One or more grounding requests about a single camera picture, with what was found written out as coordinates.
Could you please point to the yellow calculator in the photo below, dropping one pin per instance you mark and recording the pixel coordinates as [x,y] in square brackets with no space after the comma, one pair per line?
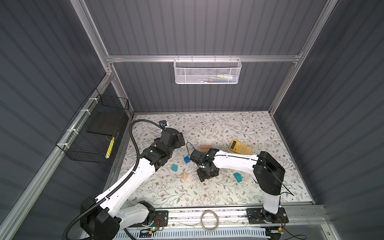
[240,148]

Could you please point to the yellow marker pen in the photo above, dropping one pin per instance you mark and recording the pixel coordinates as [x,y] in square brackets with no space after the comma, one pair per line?
[110,148]

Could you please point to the markers in white basket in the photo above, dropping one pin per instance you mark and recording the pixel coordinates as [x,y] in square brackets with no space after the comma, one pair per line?
[231,79]

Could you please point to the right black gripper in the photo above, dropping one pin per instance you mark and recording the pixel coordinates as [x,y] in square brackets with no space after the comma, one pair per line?
[201,176]

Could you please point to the black pad in basket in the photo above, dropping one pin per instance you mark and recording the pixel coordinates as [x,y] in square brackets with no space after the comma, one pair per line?
[105,124]

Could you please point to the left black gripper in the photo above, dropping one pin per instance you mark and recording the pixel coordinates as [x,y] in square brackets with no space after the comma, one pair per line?
[177,143]

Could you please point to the teal green block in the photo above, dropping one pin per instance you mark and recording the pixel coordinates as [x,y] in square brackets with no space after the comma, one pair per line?
[238,177]

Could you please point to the dark blue cube block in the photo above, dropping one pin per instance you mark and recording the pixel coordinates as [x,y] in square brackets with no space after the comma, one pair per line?
[187,159]

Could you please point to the natural wood block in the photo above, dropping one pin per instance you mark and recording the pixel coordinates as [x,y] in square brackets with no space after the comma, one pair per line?
[205,148]

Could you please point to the black wire basket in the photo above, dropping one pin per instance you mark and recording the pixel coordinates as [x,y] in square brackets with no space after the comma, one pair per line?
[78,144]

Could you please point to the clear tape roll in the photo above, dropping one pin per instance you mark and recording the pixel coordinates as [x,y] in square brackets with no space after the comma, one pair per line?
[209,221]

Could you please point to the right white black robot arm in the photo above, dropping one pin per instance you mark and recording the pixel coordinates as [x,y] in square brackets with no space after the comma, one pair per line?
[264,170]

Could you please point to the teal cube block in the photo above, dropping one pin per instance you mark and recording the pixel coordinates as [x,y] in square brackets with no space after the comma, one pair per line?
[174,168]

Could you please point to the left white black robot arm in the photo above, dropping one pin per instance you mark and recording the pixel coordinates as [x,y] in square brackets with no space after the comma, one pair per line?
[103,217]

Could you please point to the white wire mesh basket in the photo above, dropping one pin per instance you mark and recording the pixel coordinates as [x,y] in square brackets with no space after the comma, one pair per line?
[188,71]

